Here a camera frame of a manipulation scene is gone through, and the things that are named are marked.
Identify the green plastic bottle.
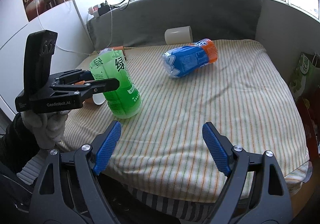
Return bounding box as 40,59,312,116
89,50,141,119

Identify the black forearm sleeve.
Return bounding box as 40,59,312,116
1,113,40,174

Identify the small white cup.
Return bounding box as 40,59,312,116
92,93,106,106

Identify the white gloved left hand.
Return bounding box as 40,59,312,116
21,110,70,150

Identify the red ceramic vase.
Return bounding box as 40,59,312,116
23,0,46,21

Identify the white power strip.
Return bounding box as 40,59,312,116
88,4,100,18

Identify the white cabinet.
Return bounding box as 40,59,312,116
1,0,94,120

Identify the striped cloth mattress cover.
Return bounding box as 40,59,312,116
57,38,311,203

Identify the black charger adapter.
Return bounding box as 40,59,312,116
98,3,111,16

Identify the green shopping bag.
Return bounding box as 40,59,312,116
289,52,319,102

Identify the blue orange plastic bottle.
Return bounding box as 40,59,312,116
162,38,218,78

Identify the white paper roll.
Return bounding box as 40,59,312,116
164,26,193,45

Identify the grey cushion backrest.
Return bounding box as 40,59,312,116
87,0,263,50

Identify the white cable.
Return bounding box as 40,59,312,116
32,0,114,57

